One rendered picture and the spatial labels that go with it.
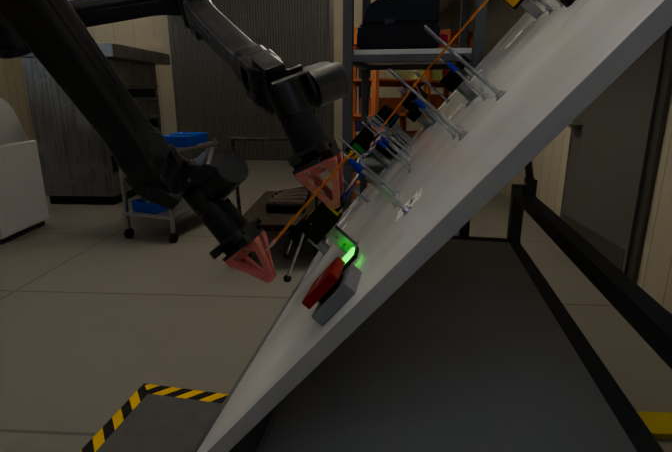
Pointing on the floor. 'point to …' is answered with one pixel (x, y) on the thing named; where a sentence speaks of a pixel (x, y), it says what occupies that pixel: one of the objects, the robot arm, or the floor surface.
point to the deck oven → (62, 111)
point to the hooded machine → (19, 179)
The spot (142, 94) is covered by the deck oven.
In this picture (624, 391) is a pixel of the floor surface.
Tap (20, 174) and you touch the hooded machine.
